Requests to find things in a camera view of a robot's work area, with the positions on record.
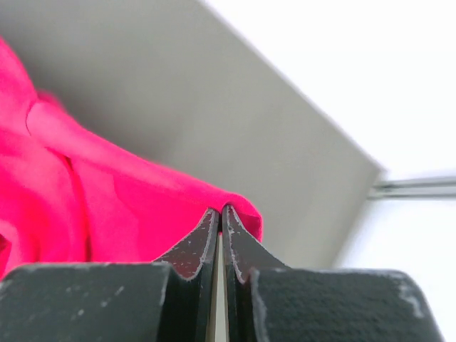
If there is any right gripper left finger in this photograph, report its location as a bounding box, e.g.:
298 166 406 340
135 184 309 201
1 209 219 341

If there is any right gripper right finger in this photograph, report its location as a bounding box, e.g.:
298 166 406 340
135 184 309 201
222 205 442 341

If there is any pink t shirt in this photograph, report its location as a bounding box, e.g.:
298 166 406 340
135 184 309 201
1 42 263 275

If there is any right aluminium frame post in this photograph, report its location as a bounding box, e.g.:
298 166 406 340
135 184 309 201
368 175 455 200

